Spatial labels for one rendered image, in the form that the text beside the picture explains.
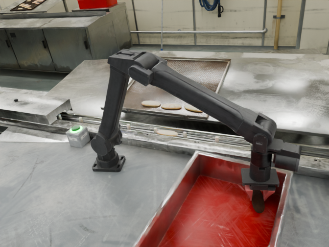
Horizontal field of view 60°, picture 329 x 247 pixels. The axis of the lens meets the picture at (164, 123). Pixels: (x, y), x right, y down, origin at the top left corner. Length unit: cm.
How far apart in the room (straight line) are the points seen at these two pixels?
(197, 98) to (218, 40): 423
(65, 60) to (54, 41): 29
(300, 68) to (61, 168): 122
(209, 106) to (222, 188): 36
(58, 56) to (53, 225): 355
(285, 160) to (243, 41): 418
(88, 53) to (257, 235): 348
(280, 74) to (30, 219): 126
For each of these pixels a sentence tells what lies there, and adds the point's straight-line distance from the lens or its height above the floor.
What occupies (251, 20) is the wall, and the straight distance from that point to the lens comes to 482.
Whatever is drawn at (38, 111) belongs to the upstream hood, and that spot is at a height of 92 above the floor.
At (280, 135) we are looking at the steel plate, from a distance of 131.
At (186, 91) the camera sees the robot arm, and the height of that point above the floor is 121.
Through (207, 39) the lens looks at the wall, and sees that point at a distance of 504.
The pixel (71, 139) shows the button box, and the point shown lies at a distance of 135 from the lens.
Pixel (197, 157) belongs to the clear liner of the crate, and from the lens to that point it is 101.
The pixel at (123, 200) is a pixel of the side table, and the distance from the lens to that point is 104.
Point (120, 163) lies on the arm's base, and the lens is 117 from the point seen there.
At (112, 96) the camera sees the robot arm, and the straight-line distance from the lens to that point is 94.
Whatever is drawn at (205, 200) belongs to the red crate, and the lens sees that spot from 99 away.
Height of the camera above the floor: 155
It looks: 32 degrees down
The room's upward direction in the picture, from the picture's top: 7 degrees counter-clockwise
